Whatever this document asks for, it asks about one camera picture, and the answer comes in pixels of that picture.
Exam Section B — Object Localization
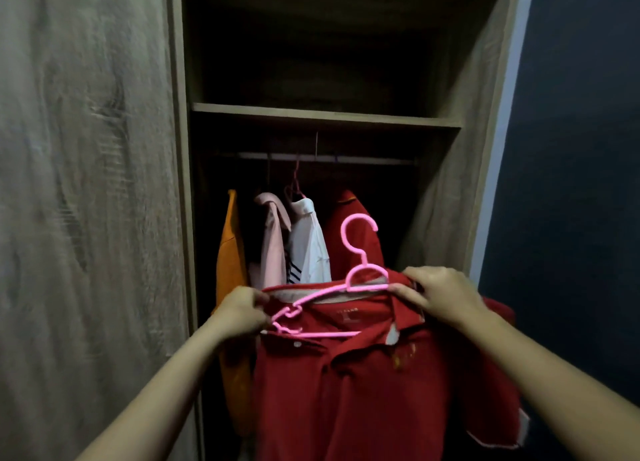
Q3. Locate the person's left hand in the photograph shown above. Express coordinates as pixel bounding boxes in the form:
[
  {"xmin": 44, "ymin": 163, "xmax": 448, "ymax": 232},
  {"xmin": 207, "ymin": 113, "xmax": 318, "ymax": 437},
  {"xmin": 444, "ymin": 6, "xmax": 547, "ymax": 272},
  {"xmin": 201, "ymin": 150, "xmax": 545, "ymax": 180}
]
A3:
[{"xmin": 209, "ymin": 285, "xmax": 273, "ymax": 340}]

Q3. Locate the person's right hand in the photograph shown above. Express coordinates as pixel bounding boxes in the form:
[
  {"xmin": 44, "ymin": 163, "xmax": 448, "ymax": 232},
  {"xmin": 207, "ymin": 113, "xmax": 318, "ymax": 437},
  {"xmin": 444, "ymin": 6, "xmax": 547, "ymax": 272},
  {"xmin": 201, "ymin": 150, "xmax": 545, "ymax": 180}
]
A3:
[{"xmin": 387, "ymin": 266, "xmax": 489, "ymax": 329}]

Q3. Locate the orange t-shirt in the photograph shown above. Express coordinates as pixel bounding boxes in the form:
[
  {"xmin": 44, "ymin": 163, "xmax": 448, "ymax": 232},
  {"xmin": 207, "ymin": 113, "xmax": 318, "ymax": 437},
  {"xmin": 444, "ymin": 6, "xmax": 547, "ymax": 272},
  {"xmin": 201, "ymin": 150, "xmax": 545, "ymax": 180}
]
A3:
[{"xmin": 213, "ymin": 189, "xmax": 253, "ymax": 439}]

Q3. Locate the pink shirt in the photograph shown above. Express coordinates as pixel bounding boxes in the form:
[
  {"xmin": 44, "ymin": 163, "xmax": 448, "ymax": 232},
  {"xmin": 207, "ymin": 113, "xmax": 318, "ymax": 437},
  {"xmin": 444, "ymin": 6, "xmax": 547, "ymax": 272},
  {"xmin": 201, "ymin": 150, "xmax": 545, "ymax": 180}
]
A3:
[{"xmin": 248, "ymin": 191, "xmax": 293, "ymax": 290}]

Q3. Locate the white striped shirt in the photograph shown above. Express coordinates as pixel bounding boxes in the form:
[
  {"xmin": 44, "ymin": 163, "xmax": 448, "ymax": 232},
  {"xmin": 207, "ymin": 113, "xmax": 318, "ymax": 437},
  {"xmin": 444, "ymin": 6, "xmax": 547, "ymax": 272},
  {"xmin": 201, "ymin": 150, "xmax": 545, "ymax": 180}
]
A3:
[{"xmin": 285, "ymin": 197, "xmax": 333, "ymax": 285}]

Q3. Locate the wooden wardrobe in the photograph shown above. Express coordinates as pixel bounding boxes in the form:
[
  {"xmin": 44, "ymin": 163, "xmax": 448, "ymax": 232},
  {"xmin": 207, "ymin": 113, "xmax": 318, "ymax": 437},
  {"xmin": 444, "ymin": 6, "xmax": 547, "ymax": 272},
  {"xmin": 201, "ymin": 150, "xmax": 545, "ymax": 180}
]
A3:
[{"xmin": 0, "ymin": 0, "xmax": 536, "ymax": 461}]

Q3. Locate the person's right forearm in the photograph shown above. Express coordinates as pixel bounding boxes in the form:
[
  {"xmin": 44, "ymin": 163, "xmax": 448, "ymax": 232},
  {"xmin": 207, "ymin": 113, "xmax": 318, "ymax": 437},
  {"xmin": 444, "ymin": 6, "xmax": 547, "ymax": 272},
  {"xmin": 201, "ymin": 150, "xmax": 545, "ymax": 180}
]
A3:
[{"xmin": 459, "ymin": 310, "xmax": 640, "ymax": 461}]

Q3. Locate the person's left forearm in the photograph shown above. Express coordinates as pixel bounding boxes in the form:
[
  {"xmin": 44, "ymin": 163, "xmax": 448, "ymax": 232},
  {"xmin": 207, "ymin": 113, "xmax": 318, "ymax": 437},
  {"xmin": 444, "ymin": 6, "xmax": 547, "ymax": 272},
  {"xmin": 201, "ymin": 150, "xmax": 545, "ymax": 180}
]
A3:
[{"xmin": 75, "ymin": 320, "xmax": 236, "ymax": 461}]

